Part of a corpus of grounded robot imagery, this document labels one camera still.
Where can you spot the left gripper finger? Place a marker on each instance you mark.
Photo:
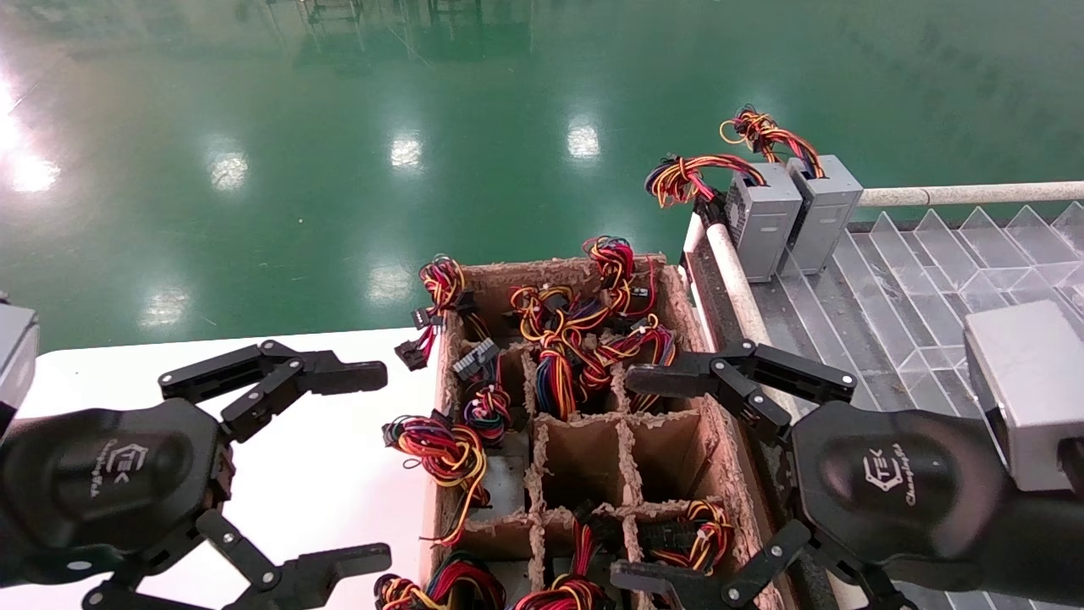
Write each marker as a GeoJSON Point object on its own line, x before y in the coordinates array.
{"type": "Point", "coordinates": [339, 374]}
{"type": "Point", "coordinates": [339, 572]}

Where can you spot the power supply with hanging connectors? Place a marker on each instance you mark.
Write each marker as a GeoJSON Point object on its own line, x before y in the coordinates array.
{"type": "Point", "coordinates": [442, 284]}

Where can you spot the clear plastic divider tray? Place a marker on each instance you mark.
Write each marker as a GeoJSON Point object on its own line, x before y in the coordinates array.
{"type": "Point", "coordinates": [889, 313]}

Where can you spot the white conveyor cross pipe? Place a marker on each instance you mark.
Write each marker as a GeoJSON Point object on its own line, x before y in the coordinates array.
{"type": "Point", "coordinates": [974, 195]}

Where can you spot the black conveyor frame strip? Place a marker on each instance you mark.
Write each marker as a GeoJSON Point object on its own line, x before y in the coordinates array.
{"type": "Point", "coordinates": [714, 313]}

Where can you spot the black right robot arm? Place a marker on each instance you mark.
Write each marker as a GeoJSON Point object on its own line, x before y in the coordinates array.
{"type": "Point", "coordinates": [1050, 542]}

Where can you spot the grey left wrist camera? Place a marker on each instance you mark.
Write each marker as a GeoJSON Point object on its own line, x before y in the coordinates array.
{"type": "Point", "coordinates": [15, 356]}

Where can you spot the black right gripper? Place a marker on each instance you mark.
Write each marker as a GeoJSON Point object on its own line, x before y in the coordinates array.
{"type": "Point", "coordinates": [889, 483]}

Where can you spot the brown cardboard divider box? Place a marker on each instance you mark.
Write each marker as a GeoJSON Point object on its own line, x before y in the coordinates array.
{"type": "Point", "coordinates": [584, 462]}

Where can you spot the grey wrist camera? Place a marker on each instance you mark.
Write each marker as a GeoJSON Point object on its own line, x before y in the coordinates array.
{"type": "Point", "coordinates": [1029, 390]}
{"type": "Point", "coordinates": [15, 356]}

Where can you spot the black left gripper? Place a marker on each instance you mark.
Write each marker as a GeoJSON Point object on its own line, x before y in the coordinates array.
{"type": "Point", "coordinates": [102, 483]}

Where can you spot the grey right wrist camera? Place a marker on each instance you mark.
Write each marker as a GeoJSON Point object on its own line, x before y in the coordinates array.
{"type": "Point", "coordinates": [1029, 390]}

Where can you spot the long white conveyor pipe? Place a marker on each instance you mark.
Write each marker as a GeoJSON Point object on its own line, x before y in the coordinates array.
{"type": "Point", "coordinates": [745, 305]}

